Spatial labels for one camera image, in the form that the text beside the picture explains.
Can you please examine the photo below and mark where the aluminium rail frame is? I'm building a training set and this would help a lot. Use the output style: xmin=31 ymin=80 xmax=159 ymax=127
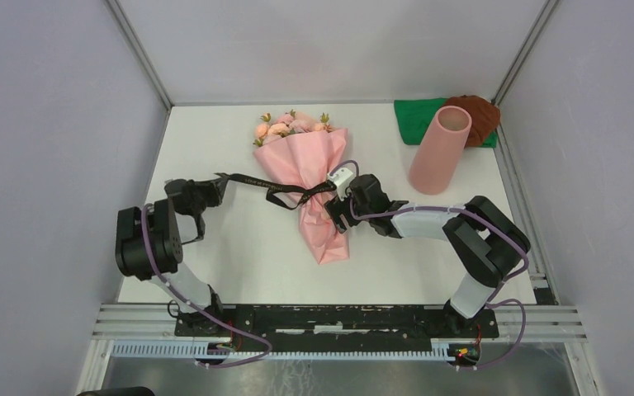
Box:
xmin=92 ymin=304 xmax=588 ymax=343

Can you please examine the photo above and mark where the pink flower bouquet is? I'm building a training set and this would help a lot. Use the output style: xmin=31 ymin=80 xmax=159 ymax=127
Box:
xmin=253 ymin=110 xmax=349 ymax=264

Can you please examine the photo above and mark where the blue slotted cable duct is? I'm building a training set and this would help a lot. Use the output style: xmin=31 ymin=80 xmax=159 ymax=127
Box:
xmin=111 ymin=340 xmax=454 ymax=363

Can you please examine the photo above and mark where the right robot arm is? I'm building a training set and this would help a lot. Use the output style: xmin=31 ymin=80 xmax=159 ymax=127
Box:
xmin=324 ymin=168 xmax=530 ymax=337

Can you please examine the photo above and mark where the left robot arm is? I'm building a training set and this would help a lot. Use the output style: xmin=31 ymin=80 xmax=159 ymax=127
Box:
xmin=115 ymin=173 xmax=229 ymax=337

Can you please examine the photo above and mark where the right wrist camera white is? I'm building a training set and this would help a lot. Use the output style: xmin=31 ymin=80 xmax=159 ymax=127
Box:
xmin=327 ymin=167 xmax=357 ymax=200

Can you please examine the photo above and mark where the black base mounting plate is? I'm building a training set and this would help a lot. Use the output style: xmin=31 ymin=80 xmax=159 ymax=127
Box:
xmin=174 ymin=304 xmax=499 ymax=353

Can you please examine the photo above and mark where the green cloth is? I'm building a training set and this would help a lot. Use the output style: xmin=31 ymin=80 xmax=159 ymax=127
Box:
xmin=393 ymin=98 xmax=499 ymax=149

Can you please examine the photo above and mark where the brown cloth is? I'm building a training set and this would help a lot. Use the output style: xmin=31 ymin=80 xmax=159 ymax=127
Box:
xmin=443 ymin=95 xmax=501 ymax=149

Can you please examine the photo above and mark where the black ribbon gold lettering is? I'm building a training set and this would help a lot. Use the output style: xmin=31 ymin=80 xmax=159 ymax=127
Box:
xmin=217 ymin=173 xmax=337 ymax=210

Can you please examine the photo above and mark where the pink cylindrical vase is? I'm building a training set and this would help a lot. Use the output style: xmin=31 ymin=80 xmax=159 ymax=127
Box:
xmin=408 ymin=106 xmax=472 ymax=195

